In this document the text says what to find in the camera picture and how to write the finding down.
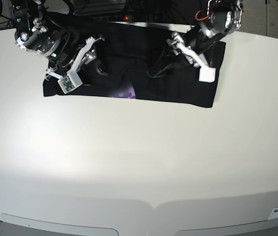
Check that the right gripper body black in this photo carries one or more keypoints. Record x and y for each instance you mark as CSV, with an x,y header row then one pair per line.
x,y
67,44

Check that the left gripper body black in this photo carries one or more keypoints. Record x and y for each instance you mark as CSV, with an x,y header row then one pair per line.
x,y
203,40

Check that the black T-shirt with print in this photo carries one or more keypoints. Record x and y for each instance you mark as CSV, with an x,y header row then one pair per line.
x,y
136,62

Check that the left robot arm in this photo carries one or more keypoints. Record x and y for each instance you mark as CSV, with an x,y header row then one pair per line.
x,y
223,17

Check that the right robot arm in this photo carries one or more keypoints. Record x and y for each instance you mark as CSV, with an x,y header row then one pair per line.
x,y
35,25

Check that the black power strip red light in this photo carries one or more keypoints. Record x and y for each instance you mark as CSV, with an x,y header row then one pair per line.
x,y
121,18

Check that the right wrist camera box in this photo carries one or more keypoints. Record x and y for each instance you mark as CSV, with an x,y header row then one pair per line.
x,y
70,82

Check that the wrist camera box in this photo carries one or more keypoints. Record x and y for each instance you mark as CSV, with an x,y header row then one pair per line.
x,y
70,82
207,74

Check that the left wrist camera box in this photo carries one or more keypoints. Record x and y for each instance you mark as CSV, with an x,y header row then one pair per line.
x,y
207,74

